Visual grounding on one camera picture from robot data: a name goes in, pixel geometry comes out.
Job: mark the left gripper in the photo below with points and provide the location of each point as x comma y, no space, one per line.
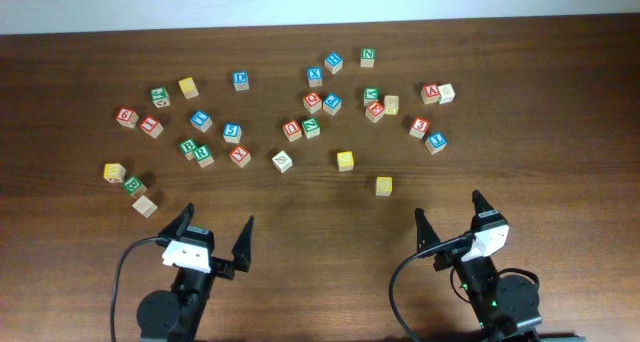
216,264

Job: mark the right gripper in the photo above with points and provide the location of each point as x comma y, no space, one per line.
427,235

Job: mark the yellow S block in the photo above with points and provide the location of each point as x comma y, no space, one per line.
384,186
345,161

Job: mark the green R block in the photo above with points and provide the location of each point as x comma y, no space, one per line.
203,156

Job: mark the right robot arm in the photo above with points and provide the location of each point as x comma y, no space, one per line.
506,301

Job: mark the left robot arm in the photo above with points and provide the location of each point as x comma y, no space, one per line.
175,314

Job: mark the plain wooden block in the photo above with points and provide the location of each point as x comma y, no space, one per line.
144,206

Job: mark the blue L block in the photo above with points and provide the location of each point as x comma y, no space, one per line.
435,142

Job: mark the red Y block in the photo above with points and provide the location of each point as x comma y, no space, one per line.
240,156

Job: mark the green b block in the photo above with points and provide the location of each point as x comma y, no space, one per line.
188,147
134,187

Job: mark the green B block lower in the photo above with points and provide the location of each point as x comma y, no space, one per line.
134,187

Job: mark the red 3 block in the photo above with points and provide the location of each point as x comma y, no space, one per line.
419,127

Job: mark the leaf picture block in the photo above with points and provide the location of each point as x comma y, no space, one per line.
282,161

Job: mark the blue 5 block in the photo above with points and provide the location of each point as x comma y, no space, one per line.
232,133

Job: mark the yellow W block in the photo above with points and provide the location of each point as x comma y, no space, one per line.
114,172

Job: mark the blue T block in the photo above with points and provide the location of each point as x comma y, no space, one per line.
201,121

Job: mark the white picture block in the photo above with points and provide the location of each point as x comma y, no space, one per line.
447,93

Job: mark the red I block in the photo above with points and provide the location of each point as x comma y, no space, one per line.
151,126

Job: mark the red A block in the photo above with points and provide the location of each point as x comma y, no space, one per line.
430,94

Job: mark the yellow 8 side block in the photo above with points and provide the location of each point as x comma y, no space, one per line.
391,104

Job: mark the red E block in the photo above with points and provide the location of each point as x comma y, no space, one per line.
375,111

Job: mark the red U block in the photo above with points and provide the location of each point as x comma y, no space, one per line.
292,130

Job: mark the red 6 block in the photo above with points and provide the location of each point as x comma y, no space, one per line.
127,118

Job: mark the green J block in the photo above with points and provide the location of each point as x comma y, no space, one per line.
160,97

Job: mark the green V block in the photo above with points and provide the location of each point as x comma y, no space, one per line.
370,95

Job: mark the green Z block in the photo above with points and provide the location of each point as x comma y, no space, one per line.
311,128

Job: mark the plain yellow top block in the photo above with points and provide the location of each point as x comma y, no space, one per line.
188,88

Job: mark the blue D block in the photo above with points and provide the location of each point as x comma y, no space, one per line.
240,80

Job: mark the blue P block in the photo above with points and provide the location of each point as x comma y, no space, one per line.
332,104

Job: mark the red Q block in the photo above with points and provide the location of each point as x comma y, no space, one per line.
312,102

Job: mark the green N block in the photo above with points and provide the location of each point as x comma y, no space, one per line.
368,56

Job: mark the blue X block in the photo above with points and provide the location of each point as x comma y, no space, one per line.
315,76

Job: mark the blue H block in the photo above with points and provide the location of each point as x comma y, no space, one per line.
334,62

